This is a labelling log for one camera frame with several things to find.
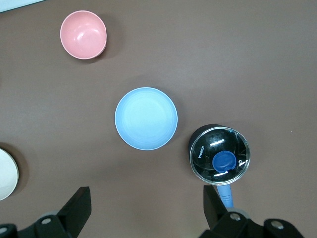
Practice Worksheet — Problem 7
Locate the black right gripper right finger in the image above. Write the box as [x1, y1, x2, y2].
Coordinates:
[198, 185, 307, 238]

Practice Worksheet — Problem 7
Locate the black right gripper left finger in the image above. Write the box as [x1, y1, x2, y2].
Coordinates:
[17, 187, 92, 238]

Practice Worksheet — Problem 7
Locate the light blue bowl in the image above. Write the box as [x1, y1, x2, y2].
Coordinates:
[114, 87, 179, 151]

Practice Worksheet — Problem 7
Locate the glass lid with blue knob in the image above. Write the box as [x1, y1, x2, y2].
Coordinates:
[190, 127, 251, 186]

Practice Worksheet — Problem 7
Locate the beige bowl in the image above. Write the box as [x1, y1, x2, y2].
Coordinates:
[0, 148, 19, 201]

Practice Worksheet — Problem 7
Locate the white flat panel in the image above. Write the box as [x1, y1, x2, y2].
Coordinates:
[0, 0, 42, 13]

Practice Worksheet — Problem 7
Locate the black pot with blue handle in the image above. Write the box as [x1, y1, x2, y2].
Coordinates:
[188, 124, 251, 209]

